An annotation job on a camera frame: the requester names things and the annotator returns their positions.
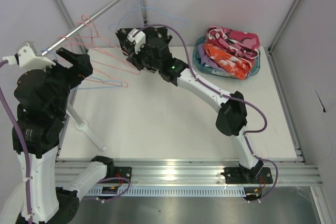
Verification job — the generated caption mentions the pink hanger of orange trousers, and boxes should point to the pink hanger of orange trousers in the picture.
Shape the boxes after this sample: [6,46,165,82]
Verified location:
[57,35,129,88]

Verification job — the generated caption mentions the purple trousers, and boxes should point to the purple trousers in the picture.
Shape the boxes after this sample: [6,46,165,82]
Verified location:
[193,43,261,79]

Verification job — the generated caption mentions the orange trousers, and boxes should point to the orange trousers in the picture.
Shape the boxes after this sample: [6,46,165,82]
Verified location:
[203,42,254,80]

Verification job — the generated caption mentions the pink patterned trousers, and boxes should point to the pink patterned trousers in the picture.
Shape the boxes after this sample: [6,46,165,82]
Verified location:
[205,26,260,60]

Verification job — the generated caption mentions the pink hanger of black trousers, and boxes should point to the pink hanger of black trousers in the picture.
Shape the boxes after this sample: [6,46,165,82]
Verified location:
[121,50,141,75]

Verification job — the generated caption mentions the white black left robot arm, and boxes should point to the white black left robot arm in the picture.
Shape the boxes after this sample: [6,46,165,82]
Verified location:
[8,46,120,223]

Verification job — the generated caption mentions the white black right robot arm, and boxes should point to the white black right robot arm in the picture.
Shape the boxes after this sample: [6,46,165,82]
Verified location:
[126,35,264,184]

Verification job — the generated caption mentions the black white trousers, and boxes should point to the black white trousers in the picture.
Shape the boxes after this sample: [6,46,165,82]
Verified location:
[115,27,173,63]

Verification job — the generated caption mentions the empty light blue hanger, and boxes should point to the empty light blue hanger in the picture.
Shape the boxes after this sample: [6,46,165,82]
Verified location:
[108,0,188,31]

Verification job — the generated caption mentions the metal clothes rack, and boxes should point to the metal clothes rack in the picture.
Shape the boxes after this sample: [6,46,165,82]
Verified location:
[39,0,148,151]

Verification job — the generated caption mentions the teal plastic basin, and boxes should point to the teal plastic basin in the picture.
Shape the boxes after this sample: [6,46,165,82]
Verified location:
[193,36,261,79]

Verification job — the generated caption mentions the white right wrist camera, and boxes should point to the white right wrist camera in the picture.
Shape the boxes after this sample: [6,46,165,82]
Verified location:
[127,28,146,54]

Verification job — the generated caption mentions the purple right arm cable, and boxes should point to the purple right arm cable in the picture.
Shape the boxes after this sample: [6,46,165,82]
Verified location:
[133,24,279,204]

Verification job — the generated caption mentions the white slotted cable duct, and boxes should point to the white slotted cable duct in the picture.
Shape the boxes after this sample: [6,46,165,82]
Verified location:
[86,185,246,198]

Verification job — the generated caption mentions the aluminium mounting rail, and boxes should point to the aluminium mounting rail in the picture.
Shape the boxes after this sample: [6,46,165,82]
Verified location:
[55,157,323,186]

